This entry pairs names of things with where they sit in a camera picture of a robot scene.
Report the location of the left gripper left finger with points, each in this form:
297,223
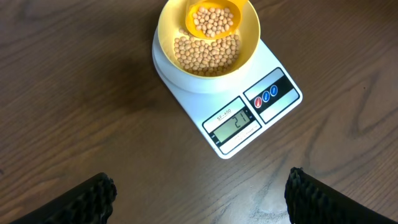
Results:
90,202

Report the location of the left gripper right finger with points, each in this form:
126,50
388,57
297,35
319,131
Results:
310,201

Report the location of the soybeans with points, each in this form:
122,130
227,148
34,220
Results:
213,21
206,58

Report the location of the yellow measuring scoop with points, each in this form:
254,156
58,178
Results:
235,6

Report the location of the white digital kitchen scale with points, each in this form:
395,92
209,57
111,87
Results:
231,117

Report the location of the soybeans in bowl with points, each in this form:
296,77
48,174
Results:
206,58

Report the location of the yellow plastic bowl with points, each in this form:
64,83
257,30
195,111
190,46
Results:
178,14

